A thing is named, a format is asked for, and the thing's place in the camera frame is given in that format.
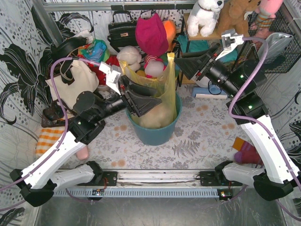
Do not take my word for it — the colourful printed bag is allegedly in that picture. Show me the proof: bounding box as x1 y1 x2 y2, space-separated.
78 39 110 63

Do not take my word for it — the purple orange sock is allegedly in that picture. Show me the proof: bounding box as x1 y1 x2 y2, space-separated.
232 137 263 165

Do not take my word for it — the black leather handbag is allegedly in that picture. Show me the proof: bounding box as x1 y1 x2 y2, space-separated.
107 10 138 53

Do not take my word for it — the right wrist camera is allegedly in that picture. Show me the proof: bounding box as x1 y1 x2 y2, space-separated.
216 29 244 60

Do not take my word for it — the white plush dog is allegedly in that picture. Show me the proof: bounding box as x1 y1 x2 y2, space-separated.
187 0 224 37

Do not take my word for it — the silver foil pouch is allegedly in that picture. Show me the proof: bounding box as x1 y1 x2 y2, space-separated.
264 32 293 64

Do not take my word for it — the yellow trash bag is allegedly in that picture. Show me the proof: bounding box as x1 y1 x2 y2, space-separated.
120 53 177 124

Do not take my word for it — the blue floor sweeper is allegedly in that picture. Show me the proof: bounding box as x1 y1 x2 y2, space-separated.
191 81 228 99

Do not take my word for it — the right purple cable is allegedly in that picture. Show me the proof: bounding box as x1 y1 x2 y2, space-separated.
227 36 301 222

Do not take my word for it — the cream canvas tote bag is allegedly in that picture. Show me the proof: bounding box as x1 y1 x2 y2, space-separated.
54 60 99 109

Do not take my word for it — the magenta fabric bag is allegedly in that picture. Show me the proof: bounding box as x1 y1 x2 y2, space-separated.
135 12 169 57

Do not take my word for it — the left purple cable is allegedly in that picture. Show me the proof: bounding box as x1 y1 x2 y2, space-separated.
0 57 104 212

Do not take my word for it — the brown teddy bear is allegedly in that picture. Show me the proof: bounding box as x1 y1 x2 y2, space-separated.
216 0 261 37

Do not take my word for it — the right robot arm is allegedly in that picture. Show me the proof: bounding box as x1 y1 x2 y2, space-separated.
175 45 301 201

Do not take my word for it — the orange checkered cloth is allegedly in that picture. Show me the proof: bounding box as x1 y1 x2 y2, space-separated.
35 127 64 158

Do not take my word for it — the purple cable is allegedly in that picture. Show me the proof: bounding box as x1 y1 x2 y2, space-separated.
227 36 301 222
0 57 104 212

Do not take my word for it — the black metal shelf rack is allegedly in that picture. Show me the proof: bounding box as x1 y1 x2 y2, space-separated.
176 13 253 88

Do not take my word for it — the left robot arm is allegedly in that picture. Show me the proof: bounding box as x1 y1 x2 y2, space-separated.
10 75 162 207

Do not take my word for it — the black wire basket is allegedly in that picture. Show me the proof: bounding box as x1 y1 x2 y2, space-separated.
248 11 301 73

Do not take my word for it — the orange plush toy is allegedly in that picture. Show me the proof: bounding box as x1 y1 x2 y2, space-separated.
163 20 176 52

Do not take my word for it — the brown leather bag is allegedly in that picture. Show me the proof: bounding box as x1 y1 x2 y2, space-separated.
41 100 65 128

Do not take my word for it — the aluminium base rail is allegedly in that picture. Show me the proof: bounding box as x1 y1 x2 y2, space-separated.
54 168 289 189

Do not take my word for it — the pink plush toy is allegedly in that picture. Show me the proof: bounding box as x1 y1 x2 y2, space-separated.
254 0 283 27

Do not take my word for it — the cream plush bear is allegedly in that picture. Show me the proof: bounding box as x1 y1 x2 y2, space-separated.
117 46 142 72

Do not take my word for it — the teal trash bin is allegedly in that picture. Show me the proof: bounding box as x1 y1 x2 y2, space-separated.
126 93 182 146

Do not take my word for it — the white pink plush doll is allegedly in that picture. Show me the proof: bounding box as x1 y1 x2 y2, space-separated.
144 55 166 79

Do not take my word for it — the red garment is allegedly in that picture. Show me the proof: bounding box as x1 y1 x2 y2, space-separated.
88 55 119 85

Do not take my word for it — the pink cylindrical plush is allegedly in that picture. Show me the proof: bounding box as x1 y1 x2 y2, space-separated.
76 145 89 161

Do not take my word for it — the teal folded cloth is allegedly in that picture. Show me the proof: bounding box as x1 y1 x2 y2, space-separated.
177 35 238 63

